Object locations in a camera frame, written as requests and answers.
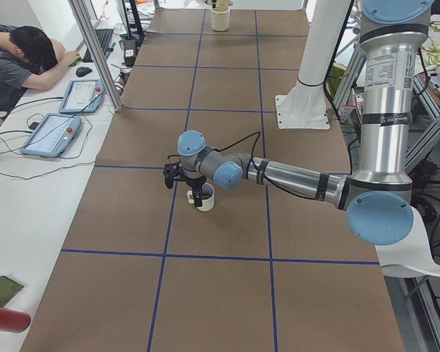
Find aluminium frame post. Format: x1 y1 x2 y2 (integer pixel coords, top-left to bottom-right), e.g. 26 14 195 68
68 0 122 112

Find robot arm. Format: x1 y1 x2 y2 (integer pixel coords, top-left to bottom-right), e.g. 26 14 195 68
164 1 432 246

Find black keyboard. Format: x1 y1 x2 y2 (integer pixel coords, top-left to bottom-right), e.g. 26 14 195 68
81 28 114 63

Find black computer mouse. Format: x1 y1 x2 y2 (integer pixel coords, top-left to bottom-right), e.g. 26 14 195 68
76 67 92 78

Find far blue teach pendant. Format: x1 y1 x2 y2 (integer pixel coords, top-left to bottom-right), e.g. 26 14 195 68
59 79 106 114

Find blue teach pendant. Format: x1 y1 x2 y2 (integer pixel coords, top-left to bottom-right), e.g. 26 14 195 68
59 79 106 114
20 114 81 158

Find white mug with HOME print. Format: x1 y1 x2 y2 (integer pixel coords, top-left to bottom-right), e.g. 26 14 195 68
186 183 215 212

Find cream plastic basket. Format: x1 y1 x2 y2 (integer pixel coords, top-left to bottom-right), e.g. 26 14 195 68
210 8 230 32

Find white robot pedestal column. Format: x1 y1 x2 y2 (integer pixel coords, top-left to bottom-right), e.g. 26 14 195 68
297 0 353 88

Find near blue teach pendant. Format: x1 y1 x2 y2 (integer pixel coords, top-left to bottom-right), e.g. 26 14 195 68
20 114 81 158

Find person in grey shirt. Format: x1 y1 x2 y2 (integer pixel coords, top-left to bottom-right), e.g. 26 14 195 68
0 24 81 112

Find green cloth bag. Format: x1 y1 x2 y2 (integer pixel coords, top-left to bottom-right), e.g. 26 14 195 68
0 276 24 307

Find red cylinder bottle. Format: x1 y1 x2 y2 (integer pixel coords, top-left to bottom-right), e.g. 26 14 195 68
0 307 31 333

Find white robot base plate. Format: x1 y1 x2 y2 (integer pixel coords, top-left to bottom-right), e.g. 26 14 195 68
275 93 330 130

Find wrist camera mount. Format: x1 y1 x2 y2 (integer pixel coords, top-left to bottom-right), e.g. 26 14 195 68
163 154 185 189

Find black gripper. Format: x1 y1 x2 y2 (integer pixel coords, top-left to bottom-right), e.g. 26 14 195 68
183 175 206 208

